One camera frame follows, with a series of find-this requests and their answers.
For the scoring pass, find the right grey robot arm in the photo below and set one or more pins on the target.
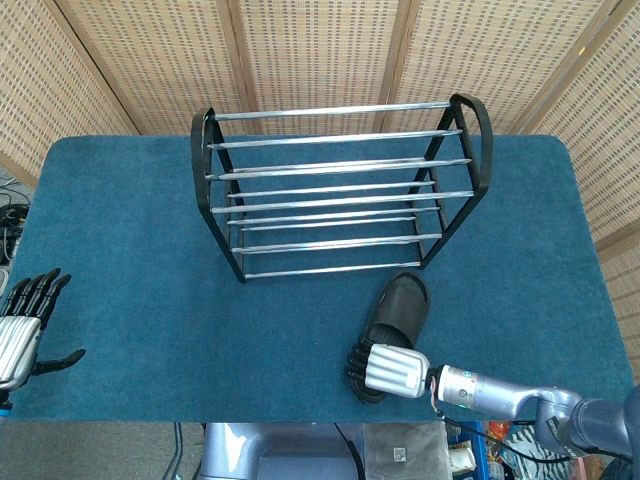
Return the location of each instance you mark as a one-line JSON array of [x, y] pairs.
[[500, 392]]

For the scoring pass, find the grey robot torso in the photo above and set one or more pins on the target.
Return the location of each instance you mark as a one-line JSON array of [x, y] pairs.
[[250, 450]]

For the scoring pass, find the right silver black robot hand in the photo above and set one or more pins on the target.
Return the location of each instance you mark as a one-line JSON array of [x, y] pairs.
[[395, 370]]

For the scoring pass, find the black metal shoe rack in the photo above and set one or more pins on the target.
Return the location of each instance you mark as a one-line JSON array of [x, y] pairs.
[[485, 160]]

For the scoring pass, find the grey box with QR label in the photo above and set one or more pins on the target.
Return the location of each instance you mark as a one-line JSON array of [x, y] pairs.
[[400, 450]]

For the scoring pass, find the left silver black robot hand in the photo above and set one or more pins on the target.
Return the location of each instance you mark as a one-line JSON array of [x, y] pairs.
[[17, 340]]

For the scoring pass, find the blue carpet mat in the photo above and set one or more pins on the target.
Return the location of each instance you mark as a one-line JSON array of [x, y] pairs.
[[150, 300]]

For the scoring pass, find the woven bamboo folding screen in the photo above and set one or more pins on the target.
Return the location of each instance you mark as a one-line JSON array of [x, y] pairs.
[[320, 50]]

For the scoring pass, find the zebra print fabric item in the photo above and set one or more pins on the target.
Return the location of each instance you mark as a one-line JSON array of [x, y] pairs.
[[530, 460]]

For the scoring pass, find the black rubber slipper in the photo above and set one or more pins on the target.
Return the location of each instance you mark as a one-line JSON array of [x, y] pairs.
[[400, 305]]

